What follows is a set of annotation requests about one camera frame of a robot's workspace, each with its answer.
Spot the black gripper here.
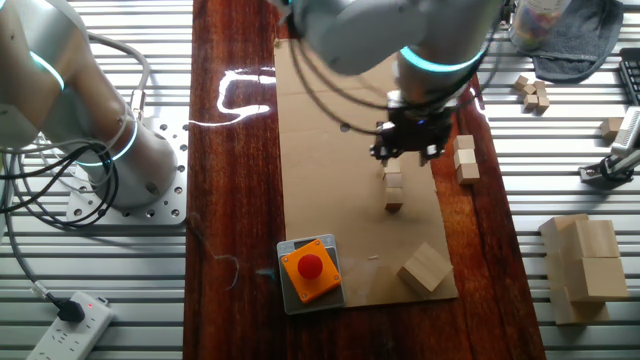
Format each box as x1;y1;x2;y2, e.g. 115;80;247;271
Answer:
369;108;452;167

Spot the brown cardboard sheet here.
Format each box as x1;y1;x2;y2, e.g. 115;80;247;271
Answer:
273;37;460;309

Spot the large wooden cube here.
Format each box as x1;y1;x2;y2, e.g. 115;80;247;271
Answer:
538;213;590;254
569;218;621;260
562;256;630;303
397;241;454;297

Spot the orange emergency stop button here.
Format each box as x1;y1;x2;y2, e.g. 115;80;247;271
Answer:
279;238;344;305

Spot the dark red wooden board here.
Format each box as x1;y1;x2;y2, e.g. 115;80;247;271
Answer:
182;0;547;360

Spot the jar with colourful contents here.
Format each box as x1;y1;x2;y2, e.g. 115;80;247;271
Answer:
508;0;572;51

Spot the grey cloth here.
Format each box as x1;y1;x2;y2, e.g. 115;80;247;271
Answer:
519;0;626;85

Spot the medium wooden block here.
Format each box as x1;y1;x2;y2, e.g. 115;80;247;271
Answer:
599;117;625;140

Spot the black keyboard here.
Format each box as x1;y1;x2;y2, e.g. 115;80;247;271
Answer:
618;47;640;107

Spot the white power strip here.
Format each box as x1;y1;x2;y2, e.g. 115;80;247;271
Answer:
25;292;116;360

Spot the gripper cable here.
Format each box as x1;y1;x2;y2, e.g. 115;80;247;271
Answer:
287;29;501;137

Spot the metal camera mount arm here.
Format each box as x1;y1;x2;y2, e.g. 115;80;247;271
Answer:
578;149;640;190

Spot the silver depth camera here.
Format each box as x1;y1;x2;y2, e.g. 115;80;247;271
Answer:
610;105;640;159

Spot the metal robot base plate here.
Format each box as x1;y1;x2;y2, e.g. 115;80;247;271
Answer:
66;118;190;226

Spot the grey cable with metal connector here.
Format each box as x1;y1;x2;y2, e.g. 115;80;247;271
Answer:
87;32;152;122

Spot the black cable bundle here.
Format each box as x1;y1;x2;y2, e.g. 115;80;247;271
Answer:
0;142;121;232

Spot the black power plug with cable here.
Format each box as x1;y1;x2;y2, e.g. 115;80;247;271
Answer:
2;199;87;324

